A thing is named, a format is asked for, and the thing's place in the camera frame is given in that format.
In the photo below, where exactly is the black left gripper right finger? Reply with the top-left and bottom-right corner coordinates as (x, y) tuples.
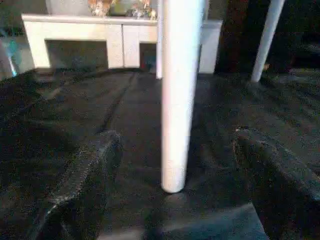
(232, 127), (320, 240)

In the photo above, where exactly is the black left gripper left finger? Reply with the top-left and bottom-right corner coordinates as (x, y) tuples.
(27, 131), (124, 240)

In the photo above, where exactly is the white plastic table leg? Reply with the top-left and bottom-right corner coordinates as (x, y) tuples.
(251, 0), (286, 84)
(160, 0), (206, 194)
(155, 0), (164, 81)

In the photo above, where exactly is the black work mat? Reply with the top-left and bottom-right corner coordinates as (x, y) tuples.
(0, 65), (320, 240)

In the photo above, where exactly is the white glass-door cabinet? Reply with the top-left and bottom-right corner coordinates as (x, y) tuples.
(22, 13), (223, 76)

